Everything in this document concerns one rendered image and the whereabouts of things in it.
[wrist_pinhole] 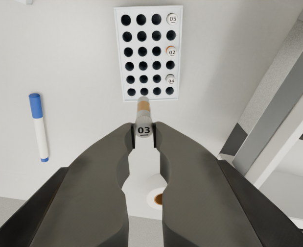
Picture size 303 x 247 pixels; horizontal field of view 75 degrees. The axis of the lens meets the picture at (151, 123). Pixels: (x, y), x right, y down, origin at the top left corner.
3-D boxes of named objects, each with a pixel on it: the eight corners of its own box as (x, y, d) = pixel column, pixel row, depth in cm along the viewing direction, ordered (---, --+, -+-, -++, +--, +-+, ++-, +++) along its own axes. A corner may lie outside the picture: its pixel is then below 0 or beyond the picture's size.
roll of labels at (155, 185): (153, 169, 42) (154, 184, 39) (182, 178, 44) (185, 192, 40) (141, 190, 45) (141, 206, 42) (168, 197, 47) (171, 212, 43)
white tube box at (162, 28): (174, 91, 33) (178, 100, 30) (125, 92, 33) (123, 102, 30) (178, 5, 27) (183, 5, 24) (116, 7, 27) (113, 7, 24)
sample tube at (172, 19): (173, 22, 28) (177, 25, 24) (164, 22, 28) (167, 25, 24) (173, 12, 27) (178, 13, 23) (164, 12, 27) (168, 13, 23)
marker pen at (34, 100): (50, 158, 39) (47, 163, 38) (42, 157, 39) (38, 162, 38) (41, 93, 33) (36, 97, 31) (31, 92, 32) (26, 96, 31)
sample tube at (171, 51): (172, 51, 30) (176, 58, 26) (164, 51, 30) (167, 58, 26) (172, 42, 29) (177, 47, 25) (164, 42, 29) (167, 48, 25)
